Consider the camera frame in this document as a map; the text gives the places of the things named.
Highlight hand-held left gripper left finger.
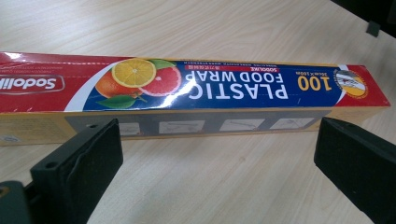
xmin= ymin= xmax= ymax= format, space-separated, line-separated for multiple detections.
xmin=30 ymin=118 xmax=124 ymax=224

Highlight long plastic wrap box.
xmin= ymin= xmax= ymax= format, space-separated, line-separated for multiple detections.
xmin=0 ymin=51 xmax=391 ymax=147

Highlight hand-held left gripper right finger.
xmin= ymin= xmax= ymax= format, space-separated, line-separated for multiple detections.
xmin=313 ymin=117 xmax=396 ymax=224

